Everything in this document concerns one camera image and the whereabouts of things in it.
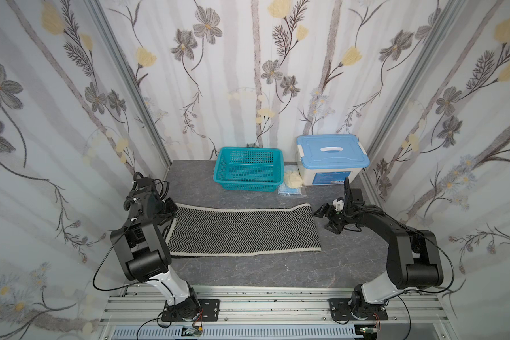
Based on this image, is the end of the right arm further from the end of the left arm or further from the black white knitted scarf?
the end of the left arm

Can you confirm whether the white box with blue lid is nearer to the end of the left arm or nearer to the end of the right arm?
the end of the right arm

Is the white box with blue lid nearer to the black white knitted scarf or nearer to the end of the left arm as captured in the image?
the black white knitted scarf

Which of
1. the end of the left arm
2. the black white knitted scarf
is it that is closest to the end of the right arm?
the black white knitted scarf

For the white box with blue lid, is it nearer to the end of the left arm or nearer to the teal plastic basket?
the teal plastic basket

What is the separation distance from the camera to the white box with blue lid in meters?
1.02
